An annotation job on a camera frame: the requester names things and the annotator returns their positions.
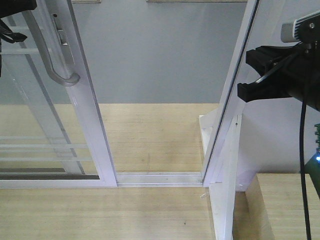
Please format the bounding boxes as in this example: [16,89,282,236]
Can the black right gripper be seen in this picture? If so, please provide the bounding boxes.
[237,43,320,111]

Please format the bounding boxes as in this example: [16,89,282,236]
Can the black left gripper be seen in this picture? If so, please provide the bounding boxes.
[0,0,37,18]

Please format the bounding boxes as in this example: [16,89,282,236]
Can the grey curved door handle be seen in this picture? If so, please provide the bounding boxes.
[22,10,80,87]

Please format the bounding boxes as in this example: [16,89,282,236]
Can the white framed sliding glass door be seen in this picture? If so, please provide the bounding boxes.
[0,0,117,189]

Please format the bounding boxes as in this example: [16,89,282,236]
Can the grey door lock plate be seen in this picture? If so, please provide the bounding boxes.
[46,0,75,65]

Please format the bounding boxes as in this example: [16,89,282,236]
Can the green sandbag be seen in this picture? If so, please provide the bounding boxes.
[304,154,320,175]

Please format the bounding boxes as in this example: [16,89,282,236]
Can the light wooden platform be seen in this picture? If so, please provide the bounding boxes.
[0,102,251,240]

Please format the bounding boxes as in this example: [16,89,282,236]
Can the aluminium floor track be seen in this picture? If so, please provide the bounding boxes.
[117,171,203,188]

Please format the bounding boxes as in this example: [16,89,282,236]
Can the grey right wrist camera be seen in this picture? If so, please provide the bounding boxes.
[280,10,320,44]

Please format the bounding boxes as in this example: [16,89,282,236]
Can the white wall panel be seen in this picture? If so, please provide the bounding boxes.
[236,0,320,191]

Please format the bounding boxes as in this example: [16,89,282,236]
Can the white door jamb frame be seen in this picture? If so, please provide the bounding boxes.
[201,0,274,187]

